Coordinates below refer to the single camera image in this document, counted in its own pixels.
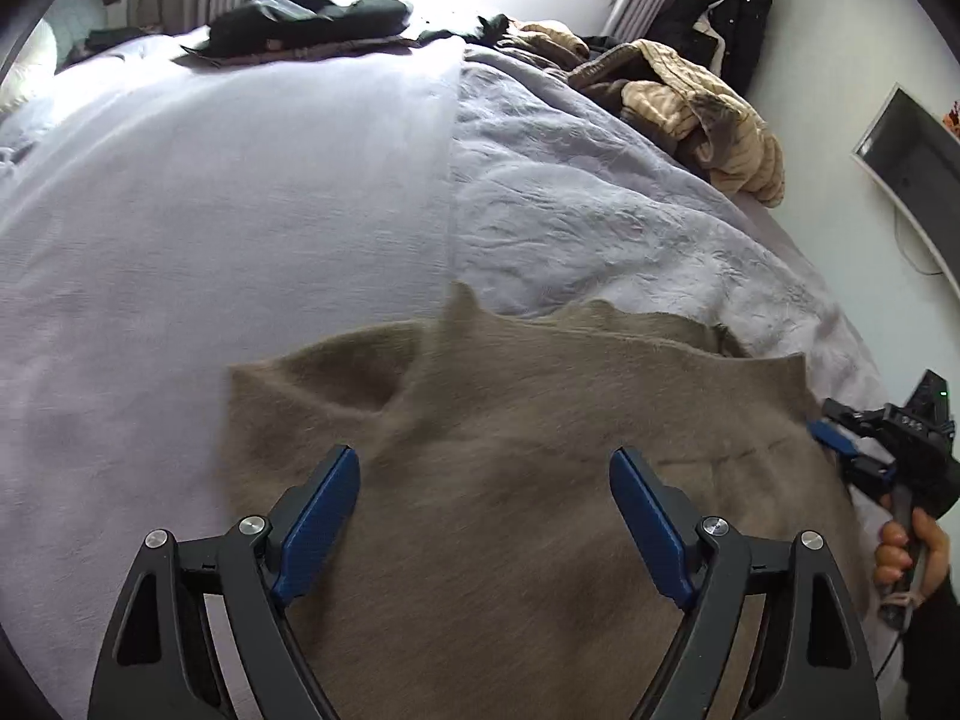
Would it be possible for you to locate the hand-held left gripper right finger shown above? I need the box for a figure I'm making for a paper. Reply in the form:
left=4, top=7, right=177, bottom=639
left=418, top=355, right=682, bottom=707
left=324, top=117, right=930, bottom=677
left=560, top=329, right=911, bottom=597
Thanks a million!
left=609, top=448, right=882, bottom=720

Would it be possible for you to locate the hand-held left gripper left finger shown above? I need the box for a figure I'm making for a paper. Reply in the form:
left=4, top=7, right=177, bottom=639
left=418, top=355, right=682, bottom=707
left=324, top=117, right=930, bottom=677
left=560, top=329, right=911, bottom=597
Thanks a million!
left=88, top=445, right=361, bottom=720

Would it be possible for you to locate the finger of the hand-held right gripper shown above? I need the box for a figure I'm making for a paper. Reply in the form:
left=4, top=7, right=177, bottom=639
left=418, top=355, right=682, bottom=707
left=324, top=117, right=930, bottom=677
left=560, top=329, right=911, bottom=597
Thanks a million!
left=808, top=420, right=897, bottom=502
left=821, top=397, right=890, bottom=437

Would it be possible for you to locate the brown knit sweater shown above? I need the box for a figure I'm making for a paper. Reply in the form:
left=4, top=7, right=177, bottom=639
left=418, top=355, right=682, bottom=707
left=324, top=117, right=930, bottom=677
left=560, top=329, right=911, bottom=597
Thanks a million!
left=214, top=281, right=875, bottom=720

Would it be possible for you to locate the person's right forearm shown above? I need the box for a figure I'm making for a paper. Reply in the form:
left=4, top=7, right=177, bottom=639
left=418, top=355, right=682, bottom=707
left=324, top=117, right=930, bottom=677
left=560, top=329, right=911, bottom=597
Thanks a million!
left=896, top=562, right=960, bottom=720

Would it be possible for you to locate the beige brown clothes pile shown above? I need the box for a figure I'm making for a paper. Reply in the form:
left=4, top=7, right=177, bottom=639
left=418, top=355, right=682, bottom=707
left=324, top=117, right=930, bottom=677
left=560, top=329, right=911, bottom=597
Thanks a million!
left=517, top=22, right=785, bottom=207

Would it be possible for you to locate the person's right hand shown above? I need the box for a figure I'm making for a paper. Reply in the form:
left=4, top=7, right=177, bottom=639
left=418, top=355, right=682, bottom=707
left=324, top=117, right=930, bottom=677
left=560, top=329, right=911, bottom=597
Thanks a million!
left=872, top=508, right=955, bottom=593

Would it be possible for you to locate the embossed lilac blanket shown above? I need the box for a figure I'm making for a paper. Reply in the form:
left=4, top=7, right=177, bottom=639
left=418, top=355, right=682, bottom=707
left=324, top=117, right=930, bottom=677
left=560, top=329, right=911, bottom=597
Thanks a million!
left=446, top=45, right=901, bottom=698

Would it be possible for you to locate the smooth lilac fleece blanket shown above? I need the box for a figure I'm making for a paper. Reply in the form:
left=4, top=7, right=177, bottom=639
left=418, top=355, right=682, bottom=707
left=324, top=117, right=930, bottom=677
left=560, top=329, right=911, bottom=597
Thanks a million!
left=0, top=26, right=466, bottom=720

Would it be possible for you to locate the hanging black coat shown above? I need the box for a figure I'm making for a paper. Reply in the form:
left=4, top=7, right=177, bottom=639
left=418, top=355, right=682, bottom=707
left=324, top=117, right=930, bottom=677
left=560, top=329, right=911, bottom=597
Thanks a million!
left=645, top=0, right=773, bottom=98

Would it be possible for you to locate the dark brown garment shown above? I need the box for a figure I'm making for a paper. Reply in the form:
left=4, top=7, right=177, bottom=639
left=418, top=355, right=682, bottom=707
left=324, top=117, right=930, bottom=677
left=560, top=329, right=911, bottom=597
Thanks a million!
left=495, top=22, right=646, bottom=121

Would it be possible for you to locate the black jacket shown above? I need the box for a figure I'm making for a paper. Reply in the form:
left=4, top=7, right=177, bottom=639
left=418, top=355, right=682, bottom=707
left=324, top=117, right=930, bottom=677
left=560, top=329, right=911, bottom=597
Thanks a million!
left=180, top=0, right=413, bottom=61

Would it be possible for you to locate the small black garment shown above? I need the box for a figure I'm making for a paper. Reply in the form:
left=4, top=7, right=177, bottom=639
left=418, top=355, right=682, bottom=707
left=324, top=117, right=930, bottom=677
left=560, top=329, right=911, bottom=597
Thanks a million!
left=416, top=13, right=518, bottom=46

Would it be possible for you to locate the dark folded clothing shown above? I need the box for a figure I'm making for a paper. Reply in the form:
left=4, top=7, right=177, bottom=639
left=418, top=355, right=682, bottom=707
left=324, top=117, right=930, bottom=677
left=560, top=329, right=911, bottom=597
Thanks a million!
left=64, top=28, right=147, bottom=65

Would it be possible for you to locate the white round pillow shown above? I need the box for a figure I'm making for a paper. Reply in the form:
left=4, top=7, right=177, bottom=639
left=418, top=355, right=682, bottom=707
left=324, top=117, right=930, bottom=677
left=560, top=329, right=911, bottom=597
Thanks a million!
left=0, top=19, right=57, bottom=117

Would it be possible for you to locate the television cable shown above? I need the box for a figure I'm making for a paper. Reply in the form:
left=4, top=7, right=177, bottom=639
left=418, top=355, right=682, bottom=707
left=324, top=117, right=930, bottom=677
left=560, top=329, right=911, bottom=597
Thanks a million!
left=896, top=210, right=946, bottom=276

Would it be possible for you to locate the wall television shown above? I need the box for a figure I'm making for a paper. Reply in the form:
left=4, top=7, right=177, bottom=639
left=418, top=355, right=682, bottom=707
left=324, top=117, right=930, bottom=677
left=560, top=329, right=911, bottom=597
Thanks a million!
left=851, top=82, right=960, bottom=278

